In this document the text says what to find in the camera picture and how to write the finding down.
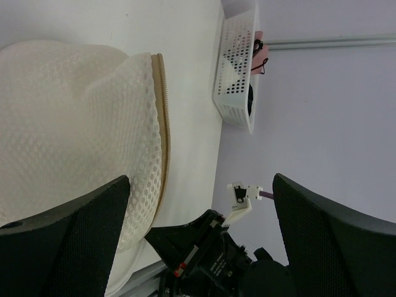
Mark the white mesh laundry bag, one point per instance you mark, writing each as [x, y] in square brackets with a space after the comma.
[76, 117]

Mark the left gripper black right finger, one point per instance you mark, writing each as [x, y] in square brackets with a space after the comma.
[333, 250]

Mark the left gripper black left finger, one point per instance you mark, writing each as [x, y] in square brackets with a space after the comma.
[67, 250]

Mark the white plastic basket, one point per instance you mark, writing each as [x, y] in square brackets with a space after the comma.
[233, 75]

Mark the black garment in basket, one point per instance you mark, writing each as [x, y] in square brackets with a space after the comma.
[259, 59]

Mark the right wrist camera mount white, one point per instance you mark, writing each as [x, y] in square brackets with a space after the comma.
[241, 201]

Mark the right aluminium frame post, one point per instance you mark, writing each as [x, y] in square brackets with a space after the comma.
[354, 41]

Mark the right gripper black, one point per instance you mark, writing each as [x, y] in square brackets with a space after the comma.
[201, 257]

